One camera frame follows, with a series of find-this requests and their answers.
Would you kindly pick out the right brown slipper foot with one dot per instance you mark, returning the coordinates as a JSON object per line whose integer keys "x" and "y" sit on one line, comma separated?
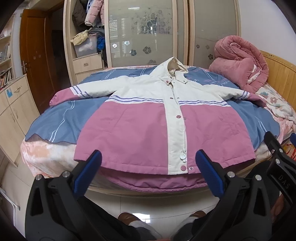
{"x": 183, "y": 231}

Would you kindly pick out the beige cloth bag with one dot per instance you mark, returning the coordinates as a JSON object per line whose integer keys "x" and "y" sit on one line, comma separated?
{"x": 80, "y": 38}

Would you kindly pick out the frosted glass wardrobe door left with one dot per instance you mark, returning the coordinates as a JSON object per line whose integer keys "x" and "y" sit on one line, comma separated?
{"x": 145, "y": 32}

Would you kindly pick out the blue plaid bed sheet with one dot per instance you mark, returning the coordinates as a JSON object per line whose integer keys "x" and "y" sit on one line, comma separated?
{"x": 63, "y": 123}

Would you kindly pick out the left brown slipper foot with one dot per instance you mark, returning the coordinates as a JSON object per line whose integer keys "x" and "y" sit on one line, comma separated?
{"x": 145, "y": 231}

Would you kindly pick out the bookshelf with books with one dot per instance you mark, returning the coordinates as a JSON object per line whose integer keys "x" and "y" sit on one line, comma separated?
{"x": 6, "y": 64}

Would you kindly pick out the clear plastic storage box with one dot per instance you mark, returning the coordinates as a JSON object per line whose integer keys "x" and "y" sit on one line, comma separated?
{"x": 87, "y": 47}

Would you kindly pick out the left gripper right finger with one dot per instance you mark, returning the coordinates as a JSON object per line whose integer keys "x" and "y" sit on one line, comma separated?
{"x": 243, "y": 210}

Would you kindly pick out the pink rolled quilt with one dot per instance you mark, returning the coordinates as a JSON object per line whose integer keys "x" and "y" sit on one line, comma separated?
{"x": 240, "y": 62}

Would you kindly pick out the frosted glass wardrobe door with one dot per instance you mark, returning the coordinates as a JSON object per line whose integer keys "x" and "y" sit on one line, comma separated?
{"x": 145, "y": 32}
{"x": 210, "y": 21}

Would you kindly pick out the light wood side cabinet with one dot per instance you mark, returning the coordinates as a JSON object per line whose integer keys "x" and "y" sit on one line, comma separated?
{"x": 18, "y": 111}

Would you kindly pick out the blue garment in wardrobe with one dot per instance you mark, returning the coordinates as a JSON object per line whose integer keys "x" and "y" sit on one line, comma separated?
{"x": 100, "y": 43}

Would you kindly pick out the wooden bed headboard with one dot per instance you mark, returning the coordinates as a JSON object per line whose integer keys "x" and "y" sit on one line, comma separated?
{"x": 282, "y": 77}

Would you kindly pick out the brown slipper foot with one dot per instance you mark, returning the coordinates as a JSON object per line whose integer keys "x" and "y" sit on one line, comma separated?
{"x": 145, "y": 231}
{"x": 183, "y": 231}

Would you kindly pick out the open wardrobe shelf unit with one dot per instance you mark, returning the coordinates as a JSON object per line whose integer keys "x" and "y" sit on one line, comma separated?
{"x": 74, "y": 14}

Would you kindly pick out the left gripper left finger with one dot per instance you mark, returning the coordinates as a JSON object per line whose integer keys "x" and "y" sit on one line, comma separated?
{"x": 53, "y": 209}

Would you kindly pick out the pink and white hooded jacket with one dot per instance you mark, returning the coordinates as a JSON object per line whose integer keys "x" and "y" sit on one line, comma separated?
{"x": 151, "y": 126}

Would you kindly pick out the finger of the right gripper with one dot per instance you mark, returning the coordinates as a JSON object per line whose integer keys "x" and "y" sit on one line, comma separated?
{"x": 281, "y": 171}
{"x": 293, "y": 139}

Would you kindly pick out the pink hanging down jacket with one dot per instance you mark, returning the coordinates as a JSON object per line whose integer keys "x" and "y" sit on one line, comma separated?
{"x": 94, "y": 12}

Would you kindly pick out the frosted glass wardrobe door right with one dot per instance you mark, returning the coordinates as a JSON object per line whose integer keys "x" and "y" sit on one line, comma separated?
{"x": 210, "y": 21}

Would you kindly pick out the brown wooden door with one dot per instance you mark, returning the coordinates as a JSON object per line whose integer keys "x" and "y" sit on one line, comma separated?
{"x": 37, "y": 56}

